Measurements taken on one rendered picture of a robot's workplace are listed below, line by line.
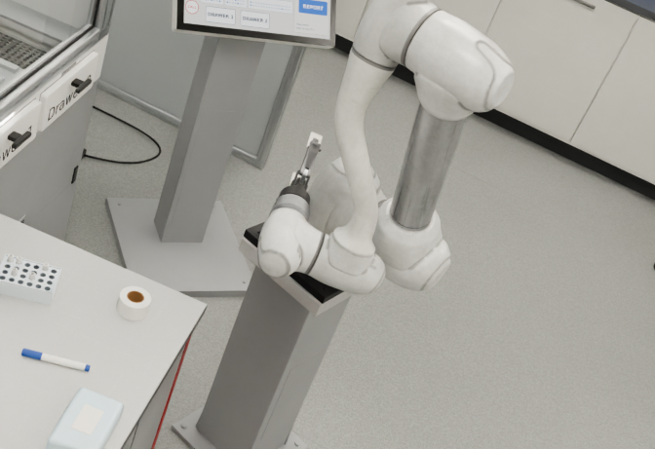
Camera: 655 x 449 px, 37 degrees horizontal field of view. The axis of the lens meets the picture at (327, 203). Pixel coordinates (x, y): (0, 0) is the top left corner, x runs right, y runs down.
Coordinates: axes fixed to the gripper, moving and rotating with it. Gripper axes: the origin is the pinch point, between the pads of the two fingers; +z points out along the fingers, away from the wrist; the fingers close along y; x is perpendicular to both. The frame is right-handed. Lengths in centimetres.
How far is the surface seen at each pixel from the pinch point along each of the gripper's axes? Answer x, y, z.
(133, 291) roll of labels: -27, 17, -47
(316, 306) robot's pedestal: 15.0, 21.7, -26.2
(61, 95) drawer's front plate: -63, 15, 5
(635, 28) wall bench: 136, 33, 234
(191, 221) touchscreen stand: -23, 92, 63
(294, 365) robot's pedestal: 19, 52, -20
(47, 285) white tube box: -44, 18, -53
